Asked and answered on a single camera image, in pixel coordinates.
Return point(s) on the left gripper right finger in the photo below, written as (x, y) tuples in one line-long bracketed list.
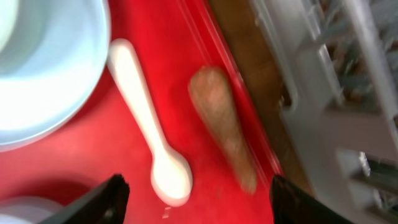
[(291, 205)]

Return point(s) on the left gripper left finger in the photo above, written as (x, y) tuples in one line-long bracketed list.
[(107, 203)]

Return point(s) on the small blue bowl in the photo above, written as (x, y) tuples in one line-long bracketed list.
[(27, 210)]

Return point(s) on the carrot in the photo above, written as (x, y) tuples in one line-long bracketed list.
[(211, 95)]

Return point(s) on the light blue plate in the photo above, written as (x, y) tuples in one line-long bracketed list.
[(50, 66)]

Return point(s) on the green bowl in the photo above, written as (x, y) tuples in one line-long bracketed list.
[(9, 13)]

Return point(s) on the grey dishwasher rack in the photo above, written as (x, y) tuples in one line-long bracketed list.
[(338, 60)]

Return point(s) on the white plastic spoon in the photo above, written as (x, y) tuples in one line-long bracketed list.
[(170, 175)]

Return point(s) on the red serving tray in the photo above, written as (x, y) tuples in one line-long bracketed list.
[(173, 39)]

